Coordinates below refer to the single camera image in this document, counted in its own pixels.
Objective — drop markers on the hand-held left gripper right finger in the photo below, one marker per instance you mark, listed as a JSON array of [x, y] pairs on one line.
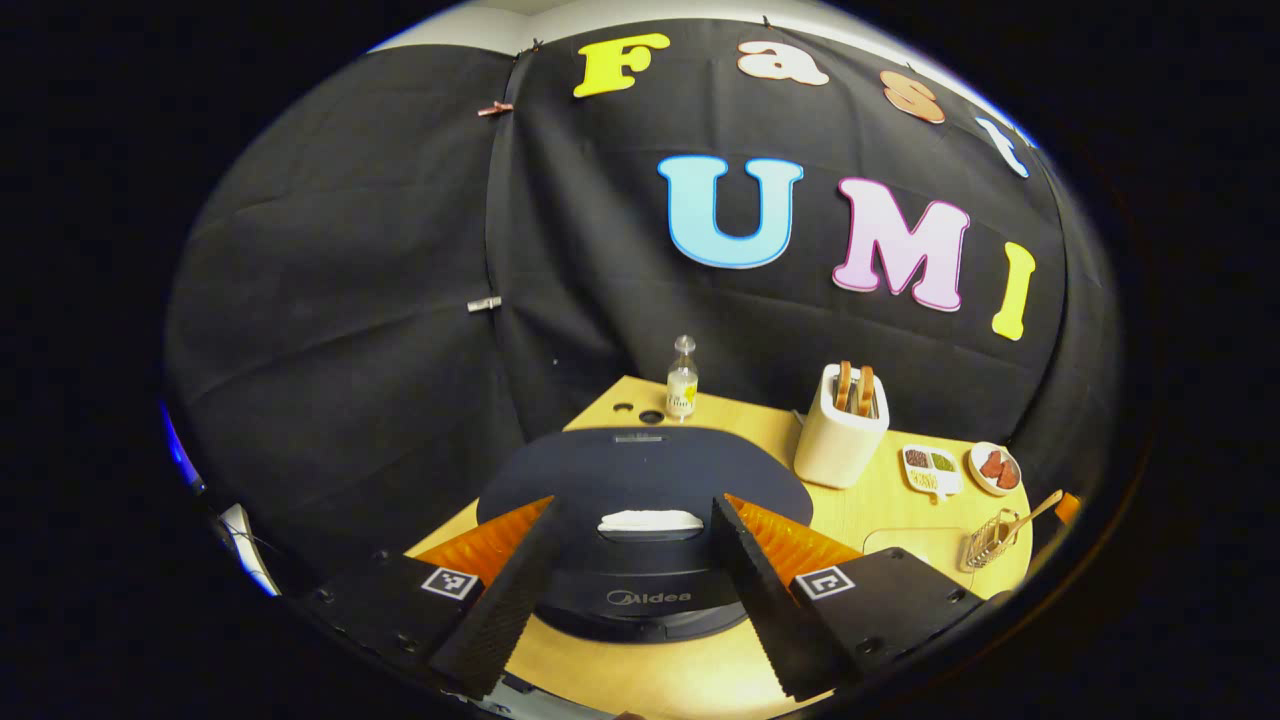
[[755, 600]]

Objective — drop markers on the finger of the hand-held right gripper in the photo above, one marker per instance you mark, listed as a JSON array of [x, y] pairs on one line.
[[1068, 508]]

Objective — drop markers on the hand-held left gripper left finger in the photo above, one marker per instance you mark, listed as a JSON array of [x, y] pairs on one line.
[[510, 600]]

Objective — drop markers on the dark lidded rice cooker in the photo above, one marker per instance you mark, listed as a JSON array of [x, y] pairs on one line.
[[640, 470]]

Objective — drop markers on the small white plate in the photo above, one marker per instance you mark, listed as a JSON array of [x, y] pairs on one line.
[[995, 470]]

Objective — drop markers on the white divided bean dish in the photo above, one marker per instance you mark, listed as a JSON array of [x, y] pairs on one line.
[[930, 470]]

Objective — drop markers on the white toaster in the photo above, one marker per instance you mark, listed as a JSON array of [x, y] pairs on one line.
[[835, 450]]

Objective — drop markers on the small glass bottle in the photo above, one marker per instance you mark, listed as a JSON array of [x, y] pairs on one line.
[[682, 390]]

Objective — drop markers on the toasted bread slice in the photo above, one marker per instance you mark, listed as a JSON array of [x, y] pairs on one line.
[[866, 390], [844, 385]]

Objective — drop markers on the white side desk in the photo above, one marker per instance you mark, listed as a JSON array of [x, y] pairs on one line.
[[250, 550]]

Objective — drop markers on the silver cloth clip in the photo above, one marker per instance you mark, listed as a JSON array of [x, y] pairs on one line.
[[484, 303]]

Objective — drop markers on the black backdrop cloth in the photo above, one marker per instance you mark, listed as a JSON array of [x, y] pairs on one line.
[[350, 300]]

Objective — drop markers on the computer monitor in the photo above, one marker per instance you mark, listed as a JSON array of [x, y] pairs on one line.
[[180, 450]]

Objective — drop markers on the red cloth clip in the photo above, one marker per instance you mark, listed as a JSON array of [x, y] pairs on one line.
[[495, 108]]

